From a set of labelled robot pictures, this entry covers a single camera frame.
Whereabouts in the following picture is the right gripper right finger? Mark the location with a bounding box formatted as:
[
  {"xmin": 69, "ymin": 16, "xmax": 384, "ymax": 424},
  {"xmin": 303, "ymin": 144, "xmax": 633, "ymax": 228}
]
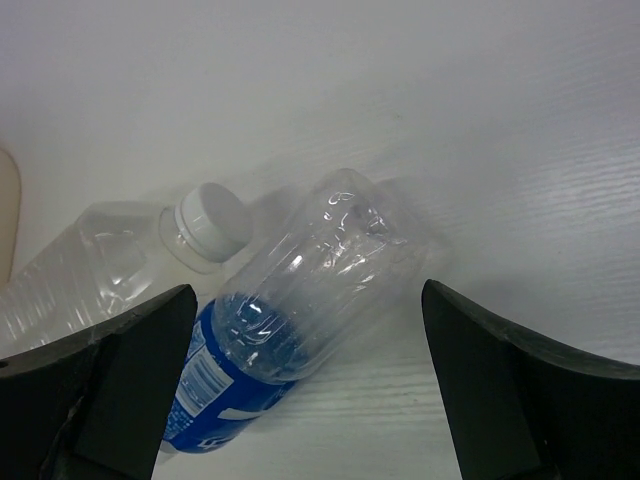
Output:
[{"xmin": 422, "ymin": 280, "xmax": 639, "ymax": 479}]

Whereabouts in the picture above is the cream plastic bin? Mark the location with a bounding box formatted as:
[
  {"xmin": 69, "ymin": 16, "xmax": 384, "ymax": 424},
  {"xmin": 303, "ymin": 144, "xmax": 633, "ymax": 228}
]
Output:
[{"xmin": 0, "ymin": 150, "xmax": 21, "ymax": 286}]

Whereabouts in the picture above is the square clear bottle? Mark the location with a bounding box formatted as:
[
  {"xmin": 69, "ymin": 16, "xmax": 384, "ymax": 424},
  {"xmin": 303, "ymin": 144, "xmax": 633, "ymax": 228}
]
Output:
[{"xmin": 1, "ymin": 183, "xmax": 253, "ymax": 358}]

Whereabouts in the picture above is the blue label bottle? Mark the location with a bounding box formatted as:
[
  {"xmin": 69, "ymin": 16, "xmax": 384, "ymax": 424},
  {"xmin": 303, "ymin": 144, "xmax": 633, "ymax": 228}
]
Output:
[{"xmin": 161, "ymin": 169, "xmax": 426, "ymax": 454}]

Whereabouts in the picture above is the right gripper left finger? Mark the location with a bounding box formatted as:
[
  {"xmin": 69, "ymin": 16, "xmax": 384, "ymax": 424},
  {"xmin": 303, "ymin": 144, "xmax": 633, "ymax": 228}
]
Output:
[{"xmin": 1, "ymin": 285, "xmax": 197, "ymax": 479}]

